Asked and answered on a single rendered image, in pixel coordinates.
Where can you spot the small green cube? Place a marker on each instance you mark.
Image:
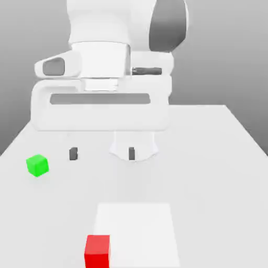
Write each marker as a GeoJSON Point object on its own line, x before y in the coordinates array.
{"type": "Point", "coordinates": [37, 165]}

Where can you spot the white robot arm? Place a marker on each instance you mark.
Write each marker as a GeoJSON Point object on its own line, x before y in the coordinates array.
{"type": "Point", "coordinates": [98, 25]}

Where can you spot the small red cube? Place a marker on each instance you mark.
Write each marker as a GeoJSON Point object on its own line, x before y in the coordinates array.
{"type": "Point", "coordinates": [96, 251]}

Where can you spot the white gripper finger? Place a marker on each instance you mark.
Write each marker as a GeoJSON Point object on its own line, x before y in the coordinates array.
{"type": "Point", "coordinates": [131, 153]}
{"type": "Point", "coordinates": [73, 153]}

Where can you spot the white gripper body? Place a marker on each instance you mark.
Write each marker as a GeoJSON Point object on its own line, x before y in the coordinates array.
{"type": "Point", "coordinates": [100, 117]}

